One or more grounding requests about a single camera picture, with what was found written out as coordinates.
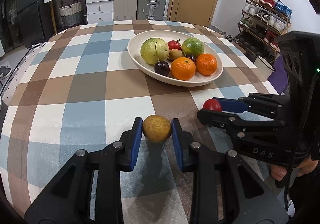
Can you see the red cherry tomato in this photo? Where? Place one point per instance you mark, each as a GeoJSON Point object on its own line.
{"type": "Point", "coordinates": [174, 45]}
{"type": "Point", "coordinates": [212, 104]}

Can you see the wooden shoe rack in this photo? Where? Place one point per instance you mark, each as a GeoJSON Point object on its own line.
{"type": "Point", "coordinates": [285, 15]}

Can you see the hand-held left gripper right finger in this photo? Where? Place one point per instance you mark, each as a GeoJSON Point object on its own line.
{"type": "Point", "coordinates": [177, 144]}

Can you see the purple cloth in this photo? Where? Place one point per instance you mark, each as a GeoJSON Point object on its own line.
{"type": "Point", "coordinates": [280, 76]}

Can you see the brown kiwi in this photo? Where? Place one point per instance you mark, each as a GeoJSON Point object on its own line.
{"type": "Point", "coordinates": [175, 55]}

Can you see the checked tablecloth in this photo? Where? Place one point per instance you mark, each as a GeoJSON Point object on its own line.
{"type": "Point", "coordinates": [87, 89]}

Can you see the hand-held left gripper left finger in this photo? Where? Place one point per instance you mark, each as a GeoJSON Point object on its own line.
{"type": "Point", "coordinates": [136, 144]}

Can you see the cream round plate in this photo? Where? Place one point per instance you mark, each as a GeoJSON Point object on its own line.
{"type": "Point", "coordinates": [140, 64]}

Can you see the white enamel pot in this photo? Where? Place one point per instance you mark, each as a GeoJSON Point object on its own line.
{"type": "Point", "coordinates": [263, 66]}

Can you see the group of shoes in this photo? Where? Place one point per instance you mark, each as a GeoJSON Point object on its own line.
{"type": "Point", "coordinates": [270, 4]}

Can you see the dark cherry with long stem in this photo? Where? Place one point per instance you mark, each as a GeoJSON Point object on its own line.
{"type": "Point", "coordinates": [162, 68]}

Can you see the green passion fruit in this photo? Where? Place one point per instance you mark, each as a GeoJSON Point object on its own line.
{"type": "Point", "coordinates": [193, 46]}

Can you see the grey shoe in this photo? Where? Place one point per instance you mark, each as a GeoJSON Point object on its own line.
{"type": "Point", "coordinates": [5, 71]}

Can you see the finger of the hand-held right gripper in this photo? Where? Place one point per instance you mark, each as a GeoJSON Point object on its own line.
{"type": "Point", "coordinates": [232, 105]}
{"type": "Point", "coordinates": [215, 116]}

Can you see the person's right hand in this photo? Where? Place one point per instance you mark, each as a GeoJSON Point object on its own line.
{"type": "Point", "coordinates": [277, 172]}

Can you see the woven basket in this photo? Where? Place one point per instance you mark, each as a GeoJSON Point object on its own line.
{"type": "Point", "coordinates": [71, 15]}

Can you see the orange mandarin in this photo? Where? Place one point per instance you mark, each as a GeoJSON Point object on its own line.
{"type": "Point", "coordinates": [207, 64]}
{"type": "Point", "coordinates": [183, 69]}

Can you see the yellow-brown longan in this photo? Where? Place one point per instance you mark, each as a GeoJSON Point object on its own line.
{"type": "Point", "coordinates": [157, 129]}

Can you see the yellow-green passion fruit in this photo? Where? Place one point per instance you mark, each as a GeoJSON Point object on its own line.
{"type": "Point", "coordinates": [152, 50]}

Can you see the white drawer chest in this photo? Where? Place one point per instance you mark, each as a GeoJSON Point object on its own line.
{"type": "Point", "coordinates": [98, 5]}

